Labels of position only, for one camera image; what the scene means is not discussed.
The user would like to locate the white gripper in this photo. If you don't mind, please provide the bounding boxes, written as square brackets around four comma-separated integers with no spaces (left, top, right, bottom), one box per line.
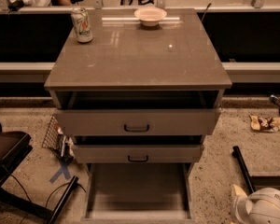
[231,184,248,224]

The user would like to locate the grey bottom drawer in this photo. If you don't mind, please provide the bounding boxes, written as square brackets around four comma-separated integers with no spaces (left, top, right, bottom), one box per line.
[81,163,195,224]

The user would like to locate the grey drawer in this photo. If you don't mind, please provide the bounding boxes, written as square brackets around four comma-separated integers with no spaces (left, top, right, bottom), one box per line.
[72,145,203,163]
[81,163,195,224]
[55,109,220,136]

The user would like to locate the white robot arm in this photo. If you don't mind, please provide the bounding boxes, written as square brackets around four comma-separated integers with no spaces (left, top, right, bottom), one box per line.
[231,184,280,224]

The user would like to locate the grey middle drawer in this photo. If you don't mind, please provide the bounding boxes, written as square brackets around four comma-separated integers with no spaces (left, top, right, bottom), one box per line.
[72,145,203,163]

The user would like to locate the grey top drawer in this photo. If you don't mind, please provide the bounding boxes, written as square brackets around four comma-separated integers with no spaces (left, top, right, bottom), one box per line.
[55,109,220,136]

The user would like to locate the grey drawer cabinet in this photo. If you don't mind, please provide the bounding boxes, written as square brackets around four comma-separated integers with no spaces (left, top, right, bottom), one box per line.
[43,7,233,173]

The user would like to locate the black metal leg right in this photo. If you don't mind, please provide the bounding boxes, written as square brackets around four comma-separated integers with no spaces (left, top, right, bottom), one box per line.
[232,146,256,194]

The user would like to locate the black metal leg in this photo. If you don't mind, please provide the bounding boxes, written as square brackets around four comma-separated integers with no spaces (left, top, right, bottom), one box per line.
[232,146,256,194]
[46,176,78,224]

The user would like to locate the brown snack bag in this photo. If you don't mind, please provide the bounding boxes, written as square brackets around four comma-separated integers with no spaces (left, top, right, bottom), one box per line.
[249,115,280,133]

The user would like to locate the black metal leg left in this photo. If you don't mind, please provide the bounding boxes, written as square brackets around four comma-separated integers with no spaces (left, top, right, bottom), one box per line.
[46,176,78,224]

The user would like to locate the white bowl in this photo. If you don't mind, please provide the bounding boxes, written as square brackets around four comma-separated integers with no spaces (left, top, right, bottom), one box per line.
[134,7,167,27]

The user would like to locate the black tray stand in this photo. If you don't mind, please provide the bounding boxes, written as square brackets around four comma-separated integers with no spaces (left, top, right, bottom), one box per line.
[0,117,54,221]

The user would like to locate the green soda can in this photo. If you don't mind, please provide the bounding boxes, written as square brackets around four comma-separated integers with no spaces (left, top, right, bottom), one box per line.
[71,7,92,43]

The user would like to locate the black cable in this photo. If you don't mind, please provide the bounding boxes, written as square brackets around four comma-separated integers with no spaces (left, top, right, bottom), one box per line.
[9,174,88,224]

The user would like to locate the wire mesh basket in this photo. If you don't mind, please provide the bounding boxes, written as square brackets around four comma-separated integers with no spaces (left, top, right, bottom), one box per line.
[42,116,74,161]

